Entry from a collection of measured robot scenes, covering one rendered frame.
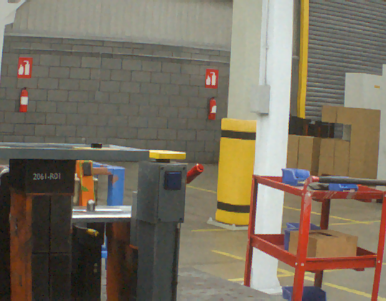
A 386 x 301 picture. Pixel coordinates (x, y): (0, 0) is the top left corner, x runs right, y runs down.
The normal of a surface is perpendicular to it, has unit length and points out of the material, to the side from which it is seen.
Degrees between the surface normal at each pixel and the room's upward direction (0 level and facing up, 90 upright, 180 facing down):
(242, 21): 90
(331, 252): 90
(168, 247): 90
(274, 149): 90
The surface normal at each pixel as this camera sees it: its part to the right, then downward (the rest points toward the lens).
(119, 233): -0.80, -0.02
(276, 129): 0.51, 0.07
